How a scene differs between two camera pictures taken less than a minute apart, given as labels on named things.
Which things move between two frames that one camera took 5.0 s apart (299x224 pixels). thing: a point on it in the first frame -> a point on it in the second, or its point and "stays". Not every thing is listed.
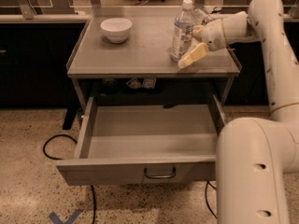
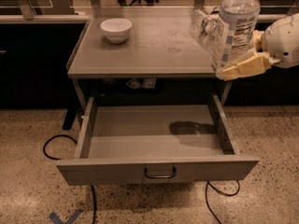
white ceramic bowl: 116,29 stays
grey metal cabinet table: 133,43 stays
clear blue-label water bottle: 182,32 -> 235,27
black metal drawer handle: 161,176 stays
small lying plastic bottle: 203,17 stays
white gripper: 213,35 -> 281,42
